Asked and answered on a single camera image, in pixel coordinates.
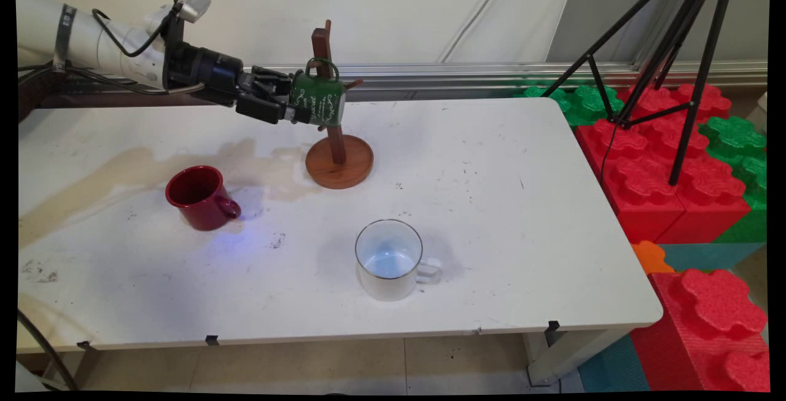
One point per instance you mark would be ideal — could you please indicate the wooden mug tree stand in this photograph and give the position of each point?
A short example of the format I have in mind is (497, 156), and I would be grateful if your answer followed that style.
(341, 167)

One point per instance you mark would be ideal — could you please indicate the orange foam piece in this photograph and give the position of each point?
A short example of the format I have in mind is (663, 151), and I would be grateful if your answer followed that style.
(651, 256)

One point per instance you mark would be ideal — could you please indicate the black camera tripod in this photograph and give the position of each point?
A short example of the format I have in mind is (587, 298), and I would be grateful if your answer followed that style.
(706, 51)

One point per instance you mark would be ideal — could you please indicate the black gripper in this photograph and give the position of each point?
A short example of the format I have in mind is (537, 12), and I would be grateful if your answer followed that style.
(206, 72)

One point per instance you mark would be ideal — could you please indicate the large red foam block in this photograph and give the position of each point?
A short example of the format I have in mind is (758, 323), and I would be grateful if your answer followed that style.
(651, 204)

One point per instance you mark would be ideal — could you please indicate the aluminium wall rail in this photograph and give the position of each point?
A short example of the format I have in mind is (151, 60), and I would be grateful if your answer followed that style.
(430, 78)

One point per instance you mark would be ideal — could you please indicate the green foam block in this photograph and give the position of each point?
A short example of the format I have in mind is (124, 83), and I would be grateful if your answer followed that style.
(746, 161)
(589, 103)

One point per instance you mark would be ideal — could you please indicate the red ceramic mug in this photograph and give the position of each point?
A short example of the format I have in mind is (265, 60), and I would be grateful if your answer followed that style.
(206, 207)

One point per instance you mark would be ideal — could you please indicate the white table leg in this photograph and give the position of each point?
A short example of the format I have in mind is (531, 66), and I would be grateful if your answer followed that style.
(67, 367)
(571, 352)

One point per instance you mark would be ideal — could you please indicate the tall red foam block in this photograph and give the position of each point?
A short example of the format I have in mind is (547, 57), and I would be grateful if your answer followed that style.
(706, 339)

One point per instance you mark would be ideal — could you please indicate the green enamel mug white print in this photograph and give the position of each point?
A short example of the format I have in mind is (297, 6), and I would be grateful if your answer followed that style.
(319, 103)

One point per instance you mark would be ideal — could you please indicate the black table edge clip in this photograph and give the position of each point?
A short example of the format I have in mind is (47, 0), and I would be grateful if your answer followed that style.
(552, 326)
(212, 340)
(86, 346)

